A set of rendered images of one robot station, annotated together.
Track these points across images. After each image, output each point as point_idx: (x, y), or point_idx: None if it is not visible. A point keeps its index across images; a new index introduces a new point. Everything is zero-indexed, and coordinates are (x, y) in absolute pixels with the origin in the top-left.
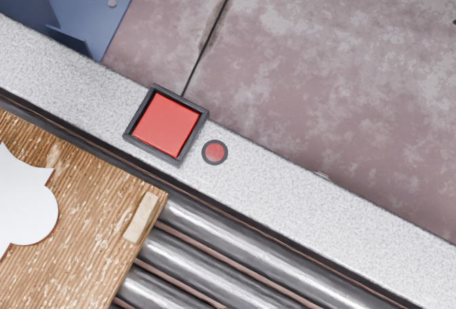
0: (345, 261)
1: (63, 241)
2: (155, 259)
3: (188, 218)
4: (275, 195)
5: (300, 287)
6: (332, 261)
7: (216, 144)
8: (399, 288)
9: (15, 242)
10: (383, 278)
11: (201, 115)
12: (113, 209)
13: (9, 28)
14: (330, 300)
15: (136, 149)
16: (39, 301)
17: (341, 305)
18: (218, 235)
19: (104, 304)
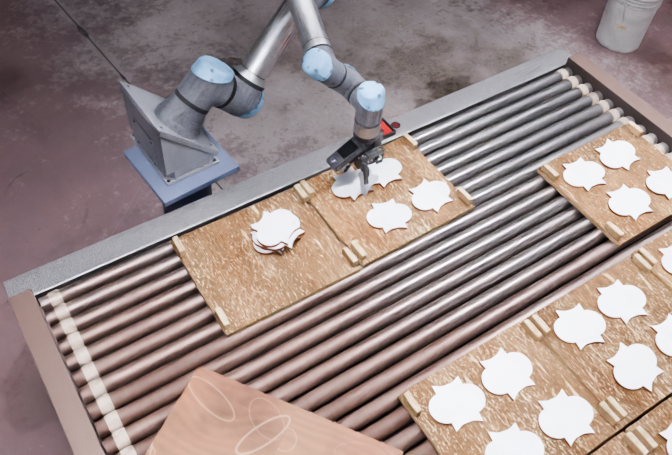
0: (448, 113)
1: (404, 164)
2: (421, 151)
3: (413, 138)
4: (418, 118)
5: (450, 125)
6: (446, 116)
7: (393, 123)
8: (463, 106)
9: (398, 172)
10: (458, 108)
11: (383, 119)
12: (401, 149)
13: (316, 153)
14: (458, 120)
15: (382, 141)
16: (420, 177)
17: (461, 119)
18: (423, 134)
19: (430, 163)
